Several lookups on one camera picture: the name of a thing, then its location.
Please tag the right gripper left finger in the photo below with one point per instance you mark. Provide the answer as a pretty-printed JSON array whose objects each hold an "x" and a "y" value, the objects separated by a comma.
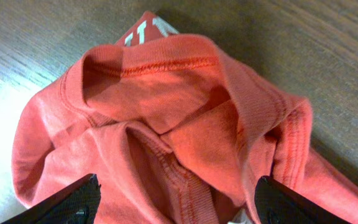
[{"x": 75, "y": 204}]

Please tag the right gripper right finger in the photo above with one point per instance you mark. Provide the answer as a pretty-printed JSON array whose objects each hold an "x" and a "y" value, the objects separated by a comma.
[{"x": 278, "y": 204}]

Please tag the red printed t-shirt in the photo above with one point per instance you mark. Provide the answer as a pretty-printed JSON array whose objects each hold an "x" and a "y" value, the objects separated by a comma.
[{"x": 176, "y": 130}]

